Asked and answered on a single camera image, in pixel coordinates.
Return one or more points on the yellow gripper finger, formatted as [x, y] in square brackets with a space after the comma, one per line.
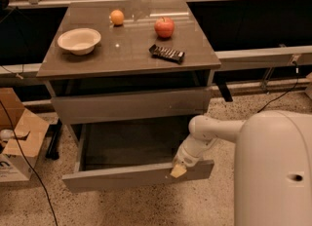
[178, 170]

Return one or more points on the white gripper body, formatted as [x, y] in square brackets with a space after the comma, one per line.
[184, 158]

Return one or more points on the grey drawer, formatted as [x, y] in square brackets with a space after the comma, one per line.
[96, 108]
[124, 154]

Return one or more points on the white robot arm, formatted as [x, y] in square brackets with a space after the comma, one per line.
[272, 164]

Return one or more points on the grey top drawer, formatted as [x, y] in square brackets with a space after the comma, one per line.
[96, 108]

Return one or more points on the grey drawer cabinet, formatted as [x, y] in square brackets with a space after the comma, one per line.
[121, 61]

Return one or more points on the black snack bar packet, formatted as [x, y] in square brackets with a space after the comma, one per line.
[167, 54]

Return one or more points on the red apple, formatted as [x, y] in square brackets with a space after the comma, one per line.
[164, 27]

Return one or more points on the black stand foot left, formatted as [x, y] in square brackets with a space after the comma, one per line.
[54, 133]

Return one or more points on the orange fruit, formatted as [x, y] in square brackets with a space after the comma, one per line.
[117, 17]

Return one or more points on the white bowl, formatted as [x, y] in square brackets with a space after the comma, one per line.
[80, 41]

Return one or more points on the cardboard box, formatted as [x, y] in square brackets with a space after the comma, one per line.
[22, 134]

